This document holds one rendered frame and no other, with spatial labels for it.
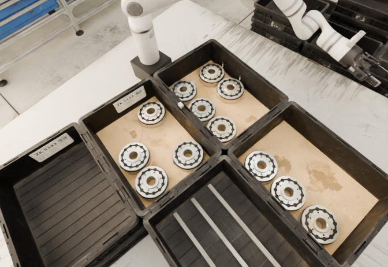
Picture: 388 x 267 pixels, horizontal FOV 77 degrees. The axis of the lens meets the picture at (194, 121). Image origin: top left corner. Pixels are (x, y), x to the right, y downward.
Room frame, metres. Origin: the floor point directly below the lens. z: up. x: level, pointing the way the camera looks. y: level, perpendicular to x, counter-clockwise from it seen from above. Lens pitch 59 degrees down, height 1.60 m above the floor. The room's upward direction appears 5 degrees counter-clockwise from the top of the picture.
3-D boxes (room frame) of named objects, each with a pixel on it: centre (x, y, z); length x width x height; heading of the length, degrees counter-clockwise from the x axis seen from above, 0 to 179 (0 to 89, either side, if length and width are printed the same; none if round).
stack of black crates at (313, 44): (1.15, -0.99, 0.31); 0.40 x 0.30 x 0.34; 45
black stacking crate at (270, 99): (0.53, -0.09, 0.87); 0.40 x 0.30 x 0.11; 34
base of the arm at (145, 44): (0.83, 0.18, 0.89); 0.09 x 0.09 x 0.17; 44
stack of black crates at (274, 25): (1.43, -0.71, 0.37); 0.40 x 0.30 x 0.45; 45
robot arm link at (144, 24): (0.83, 0.18, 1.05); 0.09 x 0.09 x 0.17; 4
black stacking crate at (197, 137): (0.36, 0.15, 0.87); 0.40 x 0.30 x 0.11; 34
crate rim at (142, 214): (0.36, 0.15, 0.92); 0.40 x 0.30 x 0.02; 34
